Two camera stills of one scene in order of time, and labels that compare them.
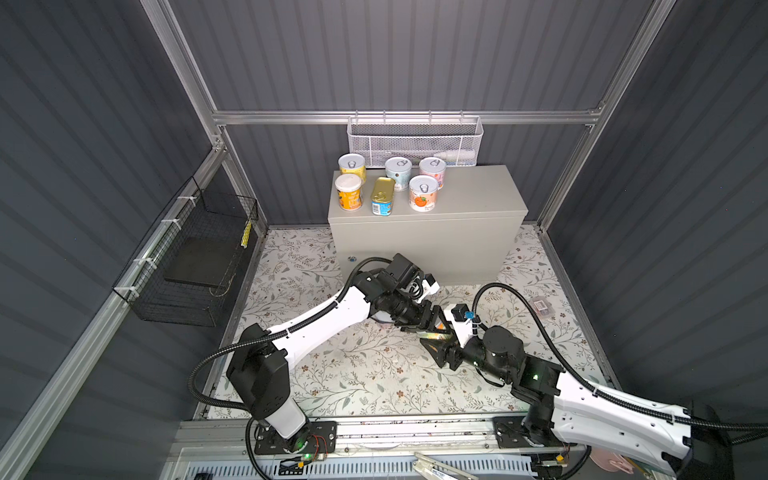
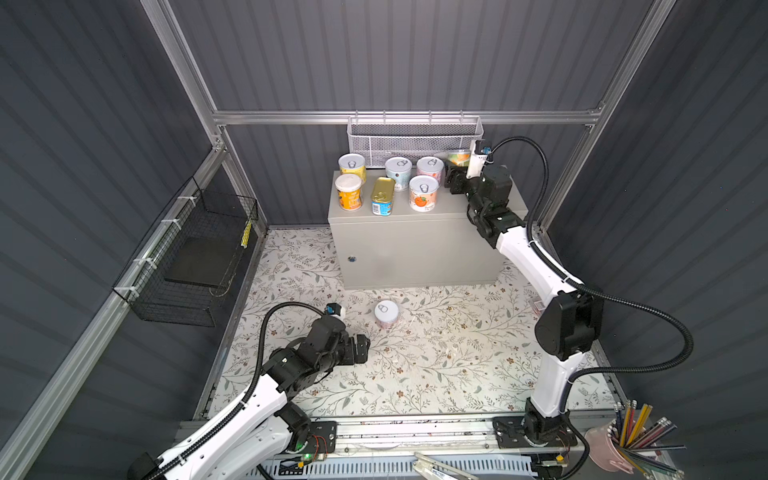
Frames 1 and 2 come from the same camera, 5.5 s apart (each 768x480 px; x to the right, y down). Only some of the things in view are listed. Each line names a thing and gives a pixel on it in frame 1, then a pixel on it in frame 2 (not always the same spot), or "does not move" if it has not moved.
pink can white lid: [383, 319] does not move
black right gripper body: [472, 353] to [458, 179]
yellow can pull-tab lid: [352, 164] does not move
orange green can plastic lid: [434, 335] to [459, 158]
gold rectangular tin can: [382, 196] does not move
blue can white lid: [399, 168] does not move
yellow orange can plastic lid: [349, 191] does not move
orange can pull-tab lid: [422, 193] does not move
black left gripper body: [411, 314] to [348, 354]
